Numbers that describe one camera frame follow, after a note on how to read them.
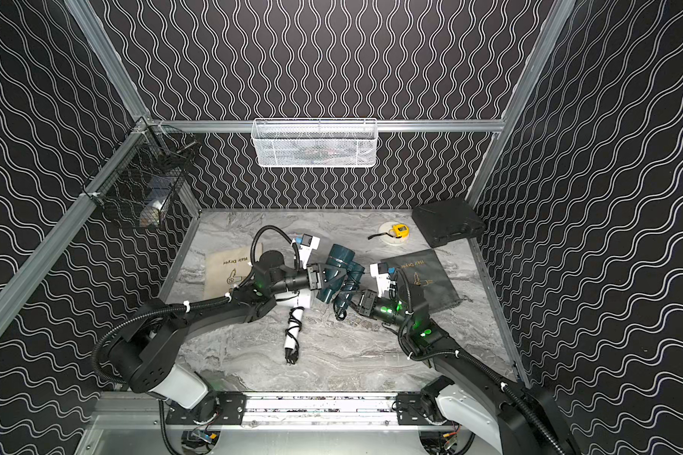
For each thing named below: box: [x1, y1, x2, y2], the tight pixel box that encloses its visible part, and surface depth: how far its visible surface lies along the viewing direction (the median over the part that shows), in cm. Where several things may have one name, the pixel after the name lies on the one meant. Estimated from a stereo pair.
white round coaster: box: [377, 220, 410, 247], surface depth 113 cm
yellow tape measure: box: [391, 223, 410, 239], surface depth 112 cm
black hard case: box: [411, 199, 487, 249], surface depth 112 cm
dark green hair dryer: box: [315, 243, 366, 322], surface depth 76 cm
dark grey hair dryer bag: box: [380, 248, 462, 314], surface depth 105 cm
